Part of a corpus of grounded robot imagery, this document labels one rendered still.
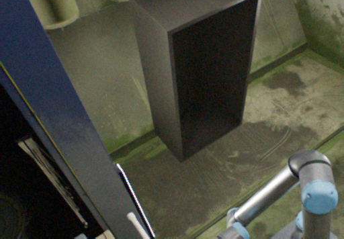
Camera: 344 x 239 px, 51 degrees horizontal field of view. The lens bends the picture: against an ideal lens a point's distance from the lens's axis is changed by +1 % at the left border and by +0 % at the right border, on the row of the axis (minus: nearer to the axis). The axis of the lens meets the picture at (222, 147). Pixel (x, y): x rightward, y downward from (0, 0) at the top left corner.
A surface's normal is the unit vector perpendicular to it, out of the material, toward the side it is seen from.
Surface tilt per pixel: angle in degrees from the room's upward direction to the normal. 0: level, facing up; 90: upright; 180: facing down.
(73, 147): 90
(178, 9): 12
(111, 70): 57
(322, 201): 83
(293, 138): 0
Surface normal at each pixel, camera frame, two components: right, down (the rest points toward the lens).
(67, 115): 0.62, 0.55
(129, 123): 0.47, 0.11
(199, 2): 0.05, -0.54
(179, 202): -0.08, -0.66
